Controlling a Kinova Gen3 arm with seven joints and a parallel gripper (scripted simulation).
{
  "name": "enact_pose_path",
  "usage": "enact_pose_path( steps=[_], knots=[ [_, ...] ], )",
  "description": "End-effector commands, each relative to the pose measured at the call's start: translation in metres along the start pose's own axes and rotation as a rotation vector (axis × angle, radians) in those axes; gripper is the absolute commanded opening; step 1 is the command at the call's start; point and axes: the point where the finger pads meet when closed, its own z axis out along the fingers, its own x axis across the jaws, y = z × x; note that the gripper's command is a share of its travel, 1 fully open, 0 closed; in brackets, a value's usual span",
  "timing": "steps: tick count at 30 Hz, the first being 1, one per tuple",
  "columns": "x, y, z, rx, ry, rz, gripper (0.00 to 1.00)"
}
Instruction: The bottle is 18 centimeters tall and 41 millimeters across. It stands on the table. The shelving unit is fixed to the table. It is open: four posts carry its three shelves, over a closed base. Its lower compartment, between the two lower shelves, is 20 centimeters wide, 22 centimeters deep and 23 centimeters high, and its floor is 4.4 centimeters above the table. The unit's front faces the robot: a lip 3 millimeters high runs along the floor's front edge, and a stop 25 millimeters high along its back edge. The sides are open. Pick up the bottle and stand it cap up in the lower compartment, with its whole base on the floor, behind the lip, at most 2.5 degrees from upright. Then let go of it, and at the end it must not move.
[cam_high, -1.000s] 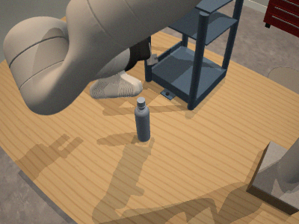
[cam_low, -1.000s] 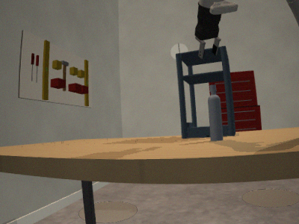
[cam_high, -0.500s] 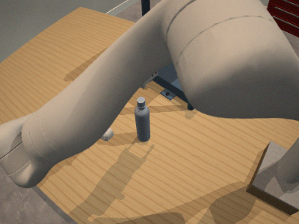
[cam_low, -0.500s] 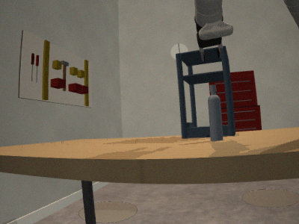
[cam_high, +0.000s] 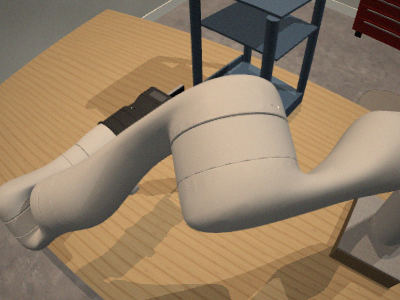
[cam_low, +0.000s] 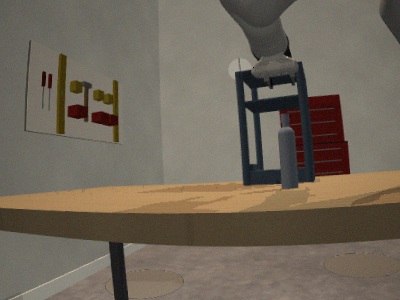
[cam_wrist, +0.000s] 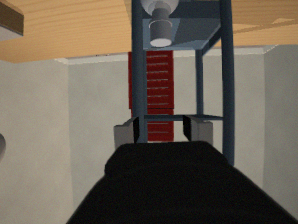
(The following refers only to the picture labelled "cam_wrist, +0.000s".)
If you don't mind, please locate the dark grey cylinder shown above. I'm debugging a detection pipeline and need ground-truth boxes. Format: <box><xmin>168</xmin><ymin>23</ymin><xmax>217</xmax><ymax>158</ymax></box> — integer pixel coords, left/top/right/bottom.
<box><xmin>140</xmin><ymin>0</ymin><xmax>179</xmax><ymax>47</ymax></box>

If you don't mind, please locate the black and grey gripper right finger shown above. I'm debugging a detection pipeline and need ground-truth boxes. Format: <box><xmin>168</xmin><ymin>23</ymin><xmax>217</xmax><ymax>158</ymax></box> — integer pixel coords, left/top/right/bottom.
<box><xmin>183</xmin><ymin>115</ymin><xmax>213</xmax><ymax>146</ymax></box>

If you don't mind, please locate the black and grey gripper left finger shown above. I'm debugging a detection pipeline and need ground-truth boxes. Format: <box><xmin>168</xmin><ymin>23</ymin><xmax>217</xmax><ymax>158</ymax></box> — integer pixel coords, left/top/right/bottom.
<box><xmin>114</xmin><ymin>117</ymin><xmax>140</xmax><ymax>150</ymax></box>

